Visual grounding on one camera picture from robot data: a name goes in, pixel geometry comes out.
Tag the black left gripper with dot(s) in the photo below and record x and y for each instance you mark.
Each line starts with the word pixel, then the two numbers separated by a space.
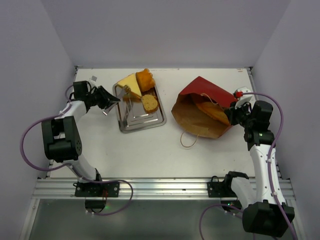
pixel 107 99

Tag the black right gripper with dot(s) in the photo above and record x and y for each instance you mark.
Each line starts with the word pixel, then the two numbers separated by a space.
pixel 233 116

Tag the metal kitchen tongs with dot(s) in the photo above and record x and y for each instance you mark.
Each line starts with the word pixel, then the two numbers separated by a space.
pixel 111 100

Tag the triangular fake sandwich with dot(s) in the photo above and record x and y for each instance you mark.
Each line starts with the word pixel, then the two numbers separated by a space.
pixel 130 82

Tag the red brown paper bag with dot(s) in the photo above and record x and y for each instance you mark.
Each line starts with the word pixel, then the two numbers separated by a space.
pixel 194 121

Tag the orange fake bread loaf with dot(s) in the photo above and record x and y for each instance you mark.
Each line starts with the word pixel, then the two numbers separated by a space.
pixel 145 80

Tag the round fake bread slice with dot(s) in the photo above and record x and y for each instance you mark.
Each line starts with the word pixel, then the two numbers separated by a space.
pixel 150 103

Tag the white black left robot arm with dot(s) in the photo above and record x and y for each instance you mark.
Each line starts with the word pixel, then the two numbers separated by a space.
pixel 61 139

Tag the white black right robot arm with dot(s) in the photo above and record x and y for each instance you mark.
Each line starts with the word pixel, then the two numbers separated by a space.
pixel 265 210

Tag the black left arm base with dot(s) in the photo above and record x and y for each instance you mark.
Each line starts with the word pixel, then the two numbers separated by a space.
pixel 101 191

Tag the long fake baguette bread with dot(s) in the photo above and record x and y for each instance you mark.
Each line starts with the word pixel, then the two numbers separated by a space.
pixel 214 111

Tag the stainless steel tray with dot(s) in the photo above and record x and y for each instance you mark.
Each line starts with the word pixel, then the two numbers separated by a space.
pixel 132 117

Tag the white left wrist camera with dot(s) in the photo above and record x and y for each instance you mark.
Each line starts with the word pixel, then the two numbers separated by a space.
pixel 93 81

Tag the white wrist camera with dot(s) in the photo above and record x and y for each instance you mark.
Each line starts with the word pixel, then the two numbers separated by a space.
pixel 243 95
pixel 93 81

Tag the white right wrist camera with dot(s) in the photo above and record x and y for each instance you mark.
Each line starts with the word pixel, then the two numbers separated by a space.
pixel 243 95

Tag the aluminium corner frame rail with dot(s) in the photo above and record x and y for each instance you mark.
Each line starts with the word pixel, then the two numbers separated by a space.
pixel 77 67

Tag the aluminium front mounting rail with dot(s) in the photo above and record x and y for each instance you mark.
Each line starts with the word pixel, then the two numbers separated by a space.
pixel 143 189

